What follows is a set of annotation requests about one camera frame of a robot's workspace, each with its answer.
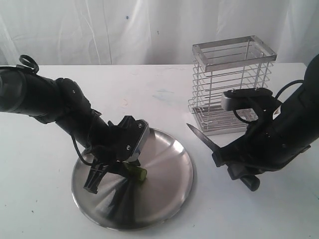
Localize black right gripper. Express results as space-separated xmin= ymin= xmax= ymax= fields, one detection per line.
xmin=211 ymin=119 xmax=312 ymax=181

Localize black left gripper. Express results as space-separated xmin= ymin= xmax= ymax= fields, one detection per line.
xmin=83 ymin=116 xmax=141 ymax=193

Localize green cucumber piece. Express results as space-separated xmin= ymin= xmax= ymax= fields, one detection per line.
xmin=124 ymin=162 xmax=147 ymax=182

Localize black handled kitchen knife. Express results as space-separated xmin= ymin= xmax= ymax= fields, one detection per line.
xmin=186 ymin=123 xmax=260 ymax=192

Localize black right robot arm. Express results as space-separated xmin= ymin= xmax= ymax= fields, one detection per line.
xmin=206 ymin=56 xmax=319 ymax=180

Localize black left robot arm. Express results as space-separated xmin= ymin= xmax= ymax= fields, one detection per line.
xmin=0 ymin=67 xmax=147 ymax=194

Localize round stainless steel plate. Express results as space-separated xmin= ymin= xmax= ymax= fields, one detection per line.
xmin=71 ymin=128 xmax=194 ymax=231

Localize white backdrop curtain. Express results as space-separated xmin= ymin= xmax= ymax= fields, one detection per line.
xmin=0 ymin=0 xmax=319 ymax=65

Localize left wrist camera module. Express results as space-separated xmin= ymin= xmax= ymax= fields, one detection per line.
xmin=125 ymin=119 xmax=150 ymax=162

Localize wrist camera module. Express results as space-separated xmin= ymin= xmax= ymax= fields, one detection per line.
xmin=125 ymin=119 xmax=150 ymax=162
xmin=221 ymin=88 xmax=273 ymax=111

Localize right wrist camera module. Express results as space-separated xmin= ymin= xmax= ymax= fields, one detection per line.
xmin=221 ymin=88 xmax=273 ymax=111

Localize steel wire rack basket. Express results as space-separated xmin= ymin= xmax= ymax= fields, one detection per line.
xmin=188 ymin=35 xmax=277 ymax=136

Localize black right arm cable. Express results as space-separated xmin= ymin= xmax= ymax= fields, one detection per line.
xmin=234 ymin=79 xmax=305 ymax=125

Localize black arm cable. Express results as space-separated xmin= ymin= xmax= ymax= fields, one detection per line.
xmin=234 ymin=79 xmax=305 ymax=125
xmin=18 ymin=54 xmax=100 ymax=166

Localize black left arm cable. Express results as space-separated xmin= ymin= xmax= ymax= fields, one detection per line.
xmin=18 ymin=54 xmax=100 ymax=166

